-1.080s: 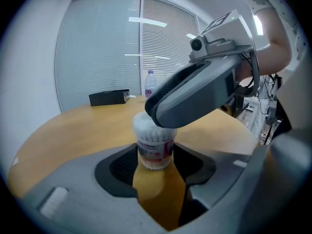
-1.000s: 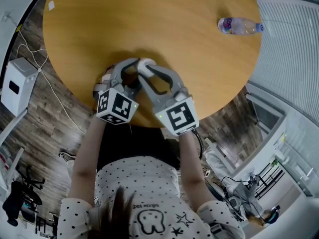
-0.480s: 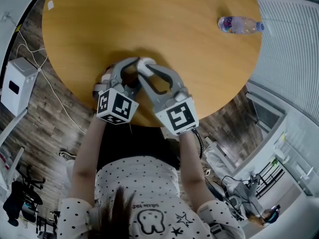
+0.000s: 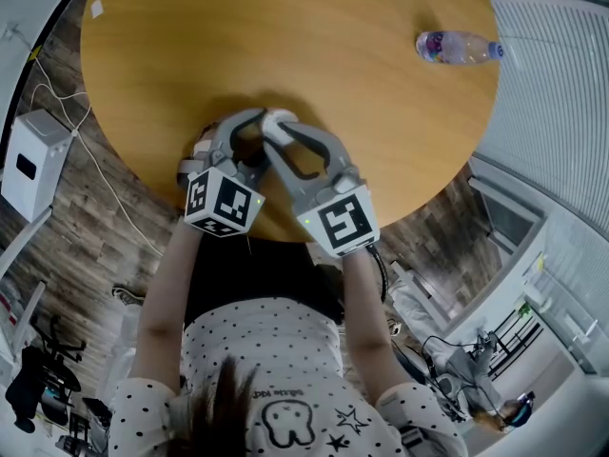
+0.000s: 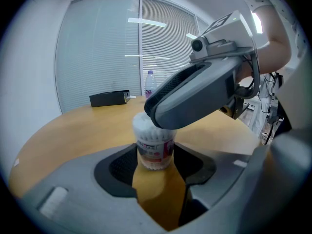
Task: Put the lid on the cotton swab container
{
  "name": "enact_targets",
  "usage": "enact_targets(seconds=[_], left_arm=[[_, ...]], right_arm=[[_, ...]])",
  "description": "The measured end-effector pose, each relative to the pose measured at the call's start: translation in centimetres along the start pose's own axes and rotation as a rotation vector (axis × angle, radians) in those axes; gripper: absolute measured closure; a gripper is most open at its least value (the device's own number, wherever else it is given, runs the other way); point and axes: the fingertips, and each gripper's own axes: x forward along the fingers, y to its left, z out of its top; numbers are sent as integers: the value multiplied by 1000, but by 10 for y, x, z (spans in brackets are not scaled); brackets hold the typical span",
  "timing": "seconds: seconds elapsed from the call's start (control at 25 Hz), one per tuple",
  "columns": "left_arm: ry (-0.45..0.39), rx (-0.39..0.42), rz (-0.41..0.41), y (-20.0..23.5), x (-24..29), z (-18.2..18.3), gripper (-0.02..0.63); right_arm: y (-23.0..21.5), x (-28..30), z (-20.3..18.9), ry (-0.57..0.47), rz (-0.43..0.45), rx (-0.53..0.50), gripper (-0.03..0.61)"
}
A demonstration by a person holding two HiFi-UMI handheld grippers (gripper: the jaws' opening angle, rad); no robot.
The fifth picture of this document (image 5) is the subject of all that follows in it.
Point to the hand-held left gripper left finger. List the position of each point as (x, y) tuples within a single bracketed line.
[(78, 191)]

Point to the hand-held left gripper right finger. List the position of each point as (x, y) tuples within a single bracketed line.
[(214, 177)]

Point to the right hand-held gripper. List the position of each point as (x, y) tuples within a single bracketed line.
[(229, 30)]

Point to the clear plastic cup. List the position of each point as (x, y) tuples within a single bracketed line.
[(151, 155)]

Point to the person's right forearm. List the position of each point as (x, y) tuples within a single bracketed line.
[(275, 55)]

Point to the plastic water bottle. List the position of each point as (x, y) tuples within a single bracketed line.
[(150, 84)]

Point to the small white paper slip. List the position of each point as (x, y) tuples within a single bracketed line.
[(16, 162)]

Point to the black box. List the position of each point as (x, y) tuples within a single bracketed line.
[(108, 99)]

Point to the grey window blinds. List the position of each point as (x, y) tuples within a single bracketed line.
[(97, 57)]

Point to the right hand-held gripper camera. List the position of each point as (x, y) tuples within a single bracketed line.
[(198, 44)]

